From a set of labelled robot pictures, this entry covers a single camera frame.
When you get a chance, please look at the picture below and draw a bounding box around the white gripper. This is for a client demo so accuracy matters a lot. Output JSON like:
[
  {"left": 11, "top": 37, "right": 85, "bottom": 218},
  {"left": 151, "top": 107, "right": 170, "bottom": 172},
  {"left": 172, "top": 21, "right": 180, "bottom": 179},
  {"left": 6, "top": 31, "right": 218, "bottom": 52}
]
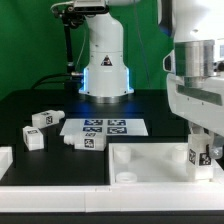
[{"left": 167, "top": 73, "right": 224, "bottom": 159}]

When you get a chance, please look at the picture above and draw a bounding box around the white square tabletop part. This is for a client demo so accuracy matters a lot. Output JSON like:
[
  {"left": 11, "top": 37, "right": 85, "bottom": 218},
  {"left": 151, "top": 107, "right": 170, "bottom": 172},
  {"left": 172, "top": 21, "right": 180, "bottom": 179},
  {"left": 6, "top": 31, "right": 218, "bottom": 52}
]
[{"left": 108, "top": 142, "right": 224, "bottom": 186}]

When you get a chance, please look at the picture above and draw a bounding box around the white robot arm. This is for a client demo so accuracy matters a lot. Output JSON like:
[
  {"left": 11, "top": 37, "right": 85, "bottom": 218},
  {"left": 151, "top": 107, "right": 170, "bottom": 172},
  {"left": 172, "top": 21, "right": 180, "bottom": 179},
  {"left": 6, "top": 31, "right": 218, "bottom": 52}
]
[{"left": 80, "top": 0, "right": 224, "bottom": 137}]

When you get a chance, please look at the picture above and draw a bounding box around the white U-shaped fence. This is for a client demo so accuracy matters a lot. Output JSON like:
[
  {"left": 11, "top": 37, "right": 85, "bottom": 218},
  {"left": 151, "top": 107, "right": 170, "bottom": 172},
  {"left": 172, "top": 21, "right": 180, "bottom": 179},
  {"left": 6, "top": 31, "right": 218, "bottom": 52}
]
[{"left": 0, "top": 145, "right": 224, "bottom": 213}]

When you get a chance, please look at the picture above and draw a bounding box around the white tag sheet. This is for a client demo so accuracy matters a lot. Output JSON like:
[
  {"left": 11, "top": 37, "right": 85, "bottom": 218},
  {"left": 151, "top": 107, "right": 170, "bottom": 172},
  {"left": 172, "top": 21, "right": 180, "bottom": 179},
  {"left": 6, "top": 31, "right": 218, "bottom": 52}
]
[{"left": 61, "top": 119, "right": 148, "bottom": 136}]

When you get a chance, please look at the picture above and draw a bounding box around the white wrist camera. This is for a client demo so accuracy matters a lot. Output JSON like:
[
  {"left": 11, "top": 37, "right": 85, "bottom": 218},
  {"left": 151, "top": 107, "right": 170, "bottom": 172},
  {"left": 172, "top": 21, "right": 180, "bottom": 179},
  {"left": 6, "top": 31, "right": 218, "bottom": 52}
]
[{"left": 163, "top": 51, "right": 175, "bottom": 73}]

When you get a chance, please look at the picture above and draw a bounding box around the black cable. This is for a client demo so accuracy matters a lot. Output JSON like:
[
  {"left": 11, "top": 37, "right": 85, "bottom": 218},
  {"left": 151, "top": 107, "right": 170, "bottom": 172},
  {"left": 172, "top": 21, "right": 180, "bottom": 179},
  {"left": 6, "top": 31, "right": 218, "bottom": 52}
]
[{"left": 31, "top": 73, "right": 73, "bottom": 90}]

